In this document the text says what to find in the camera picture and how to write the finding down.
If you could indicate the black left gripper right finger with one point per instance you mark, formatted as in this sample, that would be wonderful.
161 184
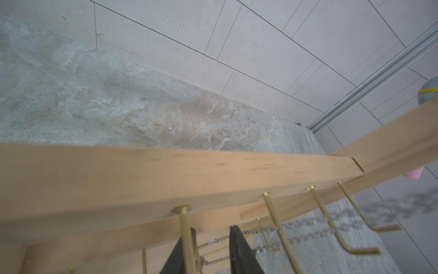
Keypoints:
242 258

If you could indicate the wooden jewelry display stand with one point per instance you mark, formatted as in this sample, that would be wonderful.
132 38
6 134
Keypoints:
93 202

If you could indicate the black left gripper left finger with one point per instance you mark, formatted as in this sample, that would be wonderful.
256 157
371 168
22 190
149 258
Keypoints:
175 263

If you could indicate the pink toy microphone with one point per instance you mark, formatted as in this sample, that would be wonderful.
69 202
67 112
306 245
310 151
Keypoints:
427 92

